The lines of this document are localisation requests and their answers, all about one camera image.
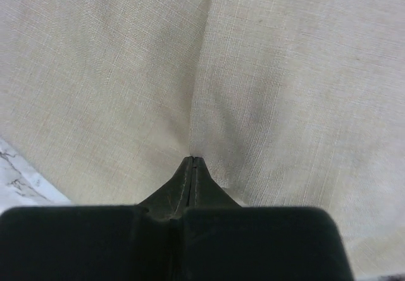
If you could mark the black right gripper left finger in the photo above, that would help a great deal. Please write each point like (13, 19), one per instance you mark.
(126, 242)

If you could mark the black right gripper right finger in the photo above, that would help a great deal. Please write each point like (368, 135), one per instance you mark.
(225, 241)

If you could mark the beige linen napkin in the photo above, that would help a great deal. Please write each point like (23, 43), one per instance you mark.
(290, 103)

